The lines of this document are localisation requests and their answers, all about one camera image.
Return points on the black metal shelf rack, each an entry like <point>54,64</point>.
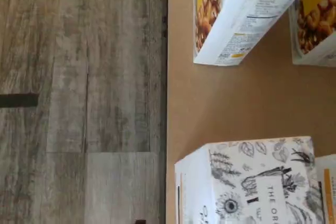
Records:
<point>166,32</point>

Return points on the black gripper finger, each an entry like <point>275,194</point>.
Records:
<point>140,221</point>

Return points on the wooden shelf board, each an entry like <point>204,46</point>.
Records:
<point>236,98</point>

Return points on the yellow purely elizabeth box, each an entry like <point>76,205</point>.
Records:
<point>315,37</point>
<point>236,24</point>

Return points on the black floor tape strip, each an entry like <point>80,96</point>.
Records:
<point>18,100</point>

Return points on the white tea box yellow strip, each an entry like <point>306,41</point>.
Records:
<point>328,195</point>
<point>249,182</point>

